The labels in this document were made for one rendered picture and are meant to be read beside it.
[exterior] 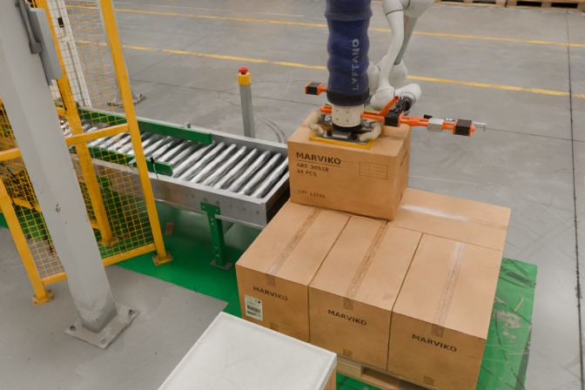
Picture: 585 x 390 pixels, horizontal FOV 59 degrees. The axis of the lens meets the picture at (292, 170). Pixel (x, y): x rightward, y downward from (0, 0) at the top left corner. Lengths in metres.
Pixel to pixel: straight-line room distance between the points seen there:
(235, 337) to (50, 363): 1.73
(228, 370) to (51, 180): 1.43
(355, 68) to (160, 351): 1.82
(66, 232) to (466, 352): 1.94
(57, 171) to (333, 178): 1.38
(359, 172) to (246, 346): 1.39
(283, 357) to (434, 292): 1.09
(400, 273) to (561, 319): 1.12
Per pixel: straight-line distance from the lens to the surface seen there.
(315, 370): 1.56
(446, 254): 2.71
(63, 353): 3.24
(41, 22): 2.46
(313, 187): 2.89
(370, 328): 2.51
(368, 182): 2.76
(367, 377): 2.81
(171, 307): 3.26
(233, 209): 3.07
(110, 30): 2.90
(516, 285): 3.46
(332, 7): 2.54
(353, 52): 2.58
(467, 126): 2.65
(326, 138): 2.76
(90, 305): 3.10
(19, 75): 2.47
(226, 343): 1.64
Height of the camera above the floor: 2.25
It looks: 31 degrees down
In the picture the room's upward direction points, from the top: 3 degrees counter-clockwise
